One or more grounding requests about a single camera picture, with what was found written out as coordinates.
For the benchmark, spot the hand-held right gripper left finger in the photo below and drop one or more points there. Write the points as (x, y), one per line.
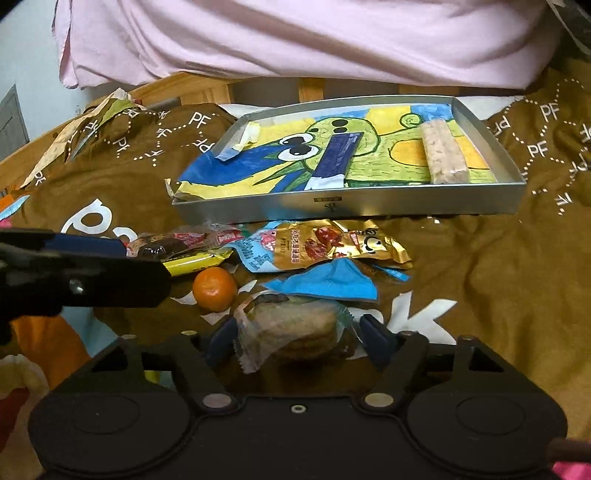
(223, 340)

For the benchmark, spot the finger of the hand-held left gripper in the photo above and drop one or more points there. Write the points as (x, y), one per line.
(90, 244)
(115, 288)

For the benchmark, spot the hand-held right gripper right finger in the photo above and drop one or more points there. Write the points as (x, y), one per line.
(375, 341)

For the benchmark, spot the tangerine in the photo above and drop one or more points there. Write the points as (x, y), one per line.
(214, 287)

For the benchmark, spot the clear packet dark snack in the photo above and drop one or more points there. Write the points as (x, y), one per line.
(157, 250)

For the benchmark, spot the clear cookie packet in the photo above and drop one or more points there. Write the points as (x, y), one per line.
(295, 330)

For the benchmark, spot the yellow snack packet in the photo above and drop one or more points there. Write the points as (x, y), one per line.
(194, 264)

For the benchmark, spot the red label quail egg packet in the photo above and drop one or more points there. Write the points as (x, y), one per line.
(203, 239)

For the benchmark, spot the gold snack packet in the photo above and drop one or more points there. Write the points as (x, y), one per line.
(323, 247)

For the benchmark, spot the cartoon-lined shallow box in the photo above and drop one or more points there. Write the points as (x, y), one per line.
(351, 207)

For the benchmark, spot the light blue snack packet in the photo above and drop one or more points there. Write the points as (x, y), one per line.
(251, 256)

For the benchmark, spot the crumpled paper wrapper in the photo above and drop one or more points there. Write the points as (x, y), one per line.
(69, 134)

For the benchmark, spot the brown printed blanket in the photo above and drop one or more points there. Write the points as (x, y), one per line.
(485, 286)

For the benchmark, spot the pale yellow tape piece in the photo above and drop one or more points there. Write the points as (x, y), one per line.
(240, 141)

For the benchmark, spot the cartoon dinosaur drawing paper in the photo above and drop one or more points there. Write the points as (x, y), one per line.
(392, 157)

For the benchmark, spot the dark blue snack bar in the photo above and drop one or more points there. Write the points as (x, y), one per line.
(334, 159)

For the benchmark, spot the pale cereal bar packet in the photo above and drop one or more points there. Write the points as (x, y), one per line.
(444, 152)

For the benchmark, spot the pink bed sheet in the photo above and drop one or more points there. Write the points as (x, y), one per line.
(300, 37)

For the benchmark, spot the grey printed cloth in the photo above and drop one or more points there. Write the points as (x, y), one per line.
(575, 23)

